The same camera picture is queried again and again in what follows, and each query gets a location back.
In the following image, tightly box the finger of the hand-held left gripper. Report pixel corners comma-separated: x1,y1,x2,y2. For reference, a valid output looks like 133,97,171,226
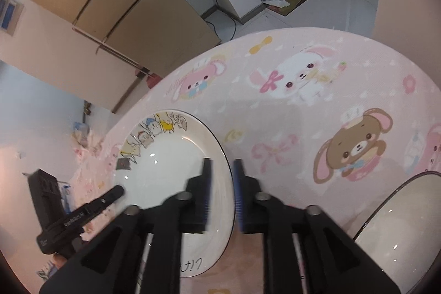
81,185,125,214

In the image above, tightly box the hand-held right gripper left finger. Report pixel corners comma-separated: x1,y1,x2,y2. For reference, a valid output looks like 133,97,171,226
39,158,214,294

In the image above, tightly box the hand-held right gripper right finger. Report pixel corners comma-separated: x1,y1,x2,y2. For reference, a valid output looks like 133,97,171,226
233,159,402,294

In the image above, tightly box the white plate with cartoon figures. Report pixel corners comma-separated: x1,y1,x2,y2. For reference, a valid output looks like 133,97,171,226
113,109,237,280

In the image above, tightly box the white bowl with black rim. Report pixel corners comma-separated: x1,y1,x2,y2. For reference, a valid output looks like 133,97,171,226
351,171,441,294

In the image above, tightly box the pink cartoon printed tablecloth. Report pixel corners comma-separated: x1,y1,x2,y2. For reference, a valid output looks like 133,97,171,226
34,26,441,294

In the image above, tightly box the black power cable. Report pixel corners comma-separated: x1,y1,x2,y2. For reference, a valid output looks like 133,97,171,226
201,0,238,41

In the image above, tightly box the grey wall panel box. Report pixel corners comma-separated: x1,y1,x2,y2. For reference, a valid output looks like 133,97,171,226
0,0,25,37

